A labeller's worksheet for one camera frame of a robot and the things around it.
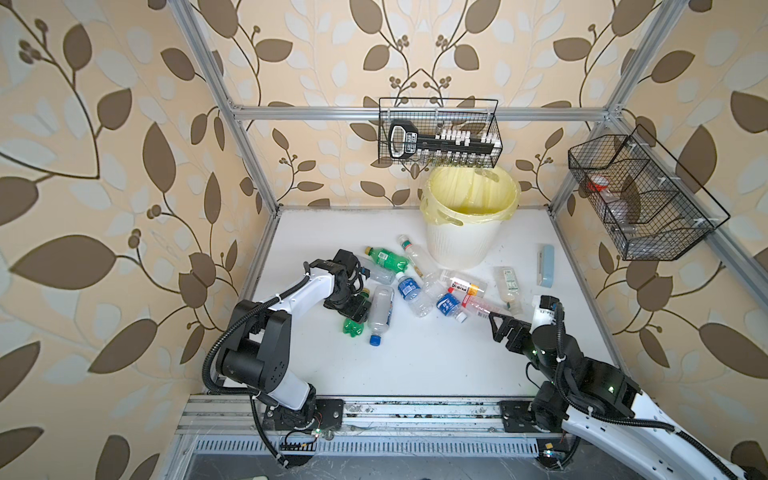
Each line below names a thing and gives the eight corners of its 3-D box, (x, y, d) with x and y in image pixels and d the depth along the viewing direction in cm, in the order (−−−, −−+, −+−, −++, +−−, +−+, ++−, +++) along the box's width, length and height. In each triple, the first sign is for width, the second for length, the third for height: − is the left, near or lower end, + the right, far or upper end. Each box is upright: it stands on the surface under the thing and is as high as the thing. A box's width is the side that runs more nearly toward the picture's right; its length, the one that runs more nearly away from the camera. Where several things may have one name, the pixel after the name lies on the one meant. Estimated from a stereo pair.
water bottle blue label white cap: (419, 321, 92) (419, 314, 88) (391, 284, 100) (391, 276, 96) (435, 310, 94) (437, 303, 90) (407, 275, 102) (407, 267, 99)
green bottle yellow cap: (362, 259, 105) (360, 252, 102) (369, 249, 108) (368, 242, 105) (402, 277, 100) (402, 271, 97) (409, 266, 103) (409, 260, 100)
